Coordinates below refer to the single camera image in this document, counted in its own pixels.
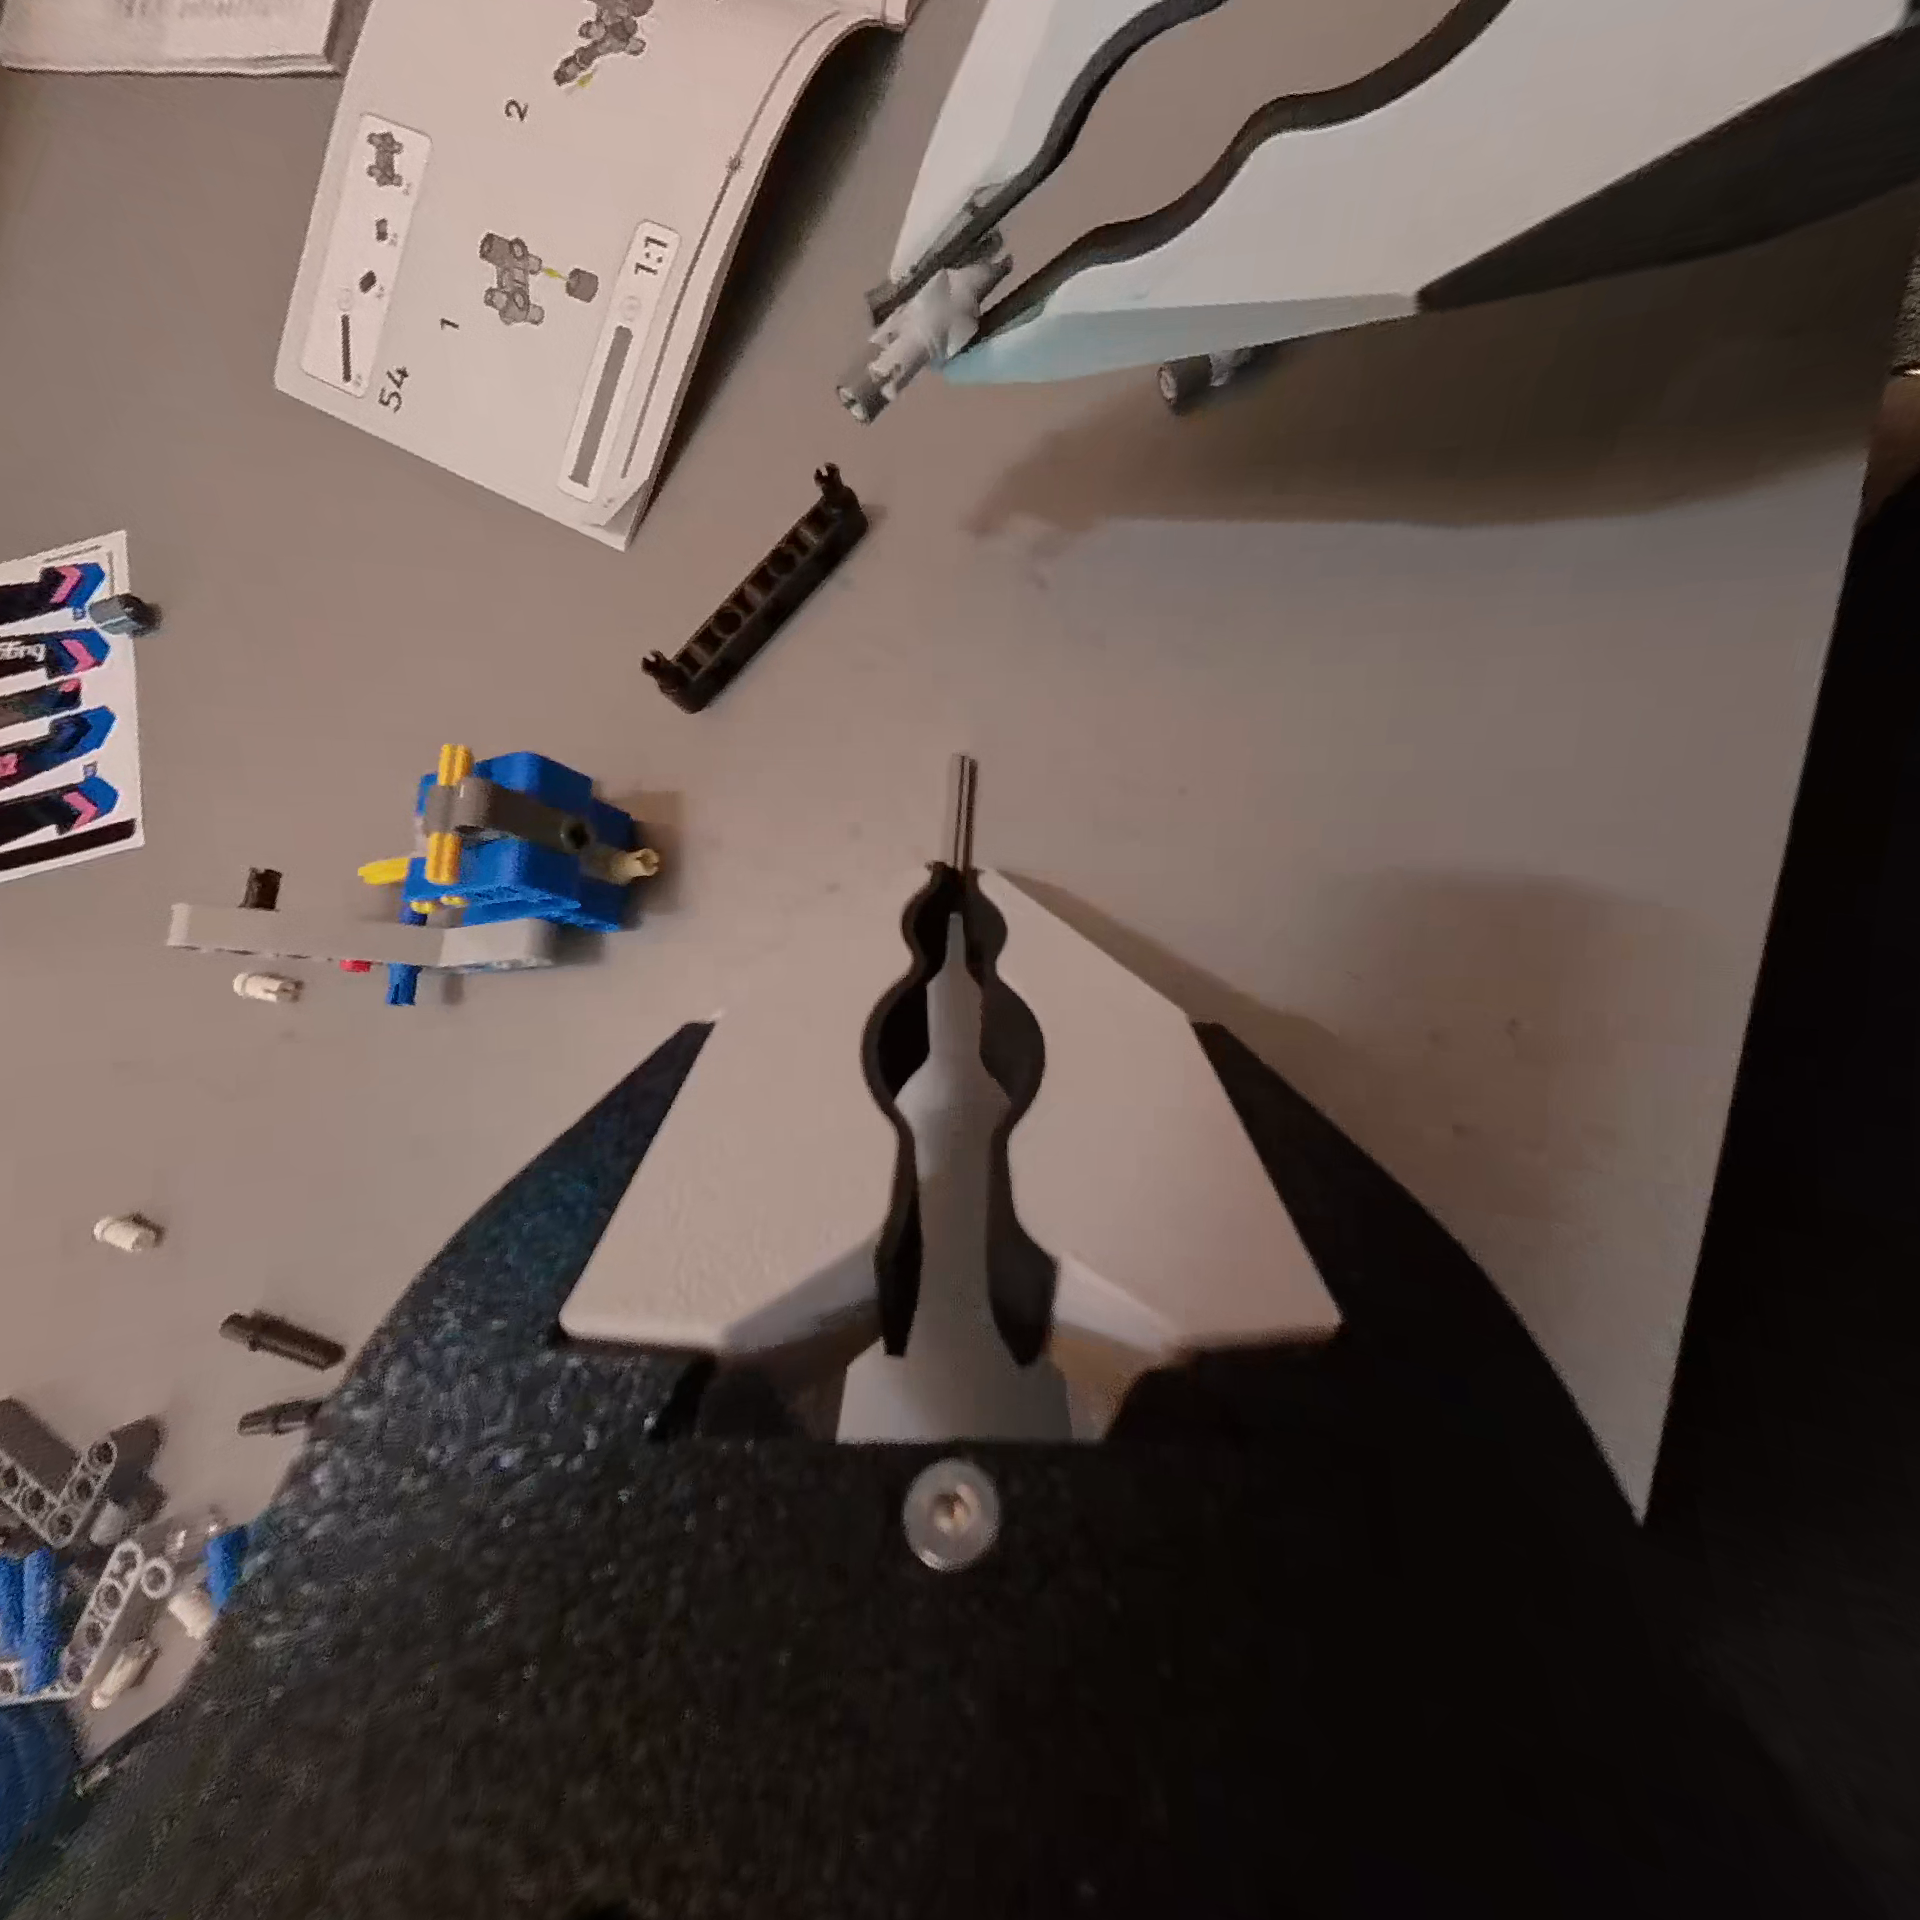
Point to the sticker sheet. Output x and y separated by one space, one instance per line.
90 751

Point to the blue lego assembly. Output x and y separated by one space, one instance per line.
524 856

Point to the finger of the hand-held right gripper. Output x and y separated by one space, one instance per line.
1004 106
1499 166

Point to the small grey black lego piece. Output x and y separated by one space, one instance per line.
124 615

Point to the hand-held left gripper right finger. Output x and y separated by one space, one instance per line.
1155 1184

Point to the white printed leaflet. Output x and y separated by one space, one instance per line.
150 37

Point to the pile of loose lego pieces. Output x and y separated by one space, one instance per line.
75 1485

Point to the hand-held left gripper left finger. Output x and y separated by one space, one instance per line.
734 1202

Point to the white lego pin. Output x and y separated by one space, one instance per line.
129 1230
268 989

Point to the black lego pin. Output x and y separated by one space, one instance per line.
281 1418
281 1341

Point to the open instruction manual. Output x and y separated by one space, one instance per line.
691 181

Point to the dark grey lego axle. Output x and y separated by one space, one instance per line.
962 810

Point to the light grey lego connector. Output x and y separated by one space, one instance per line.
907 347
1207 375

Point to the black lego beam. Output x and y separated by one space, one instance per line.
756 589

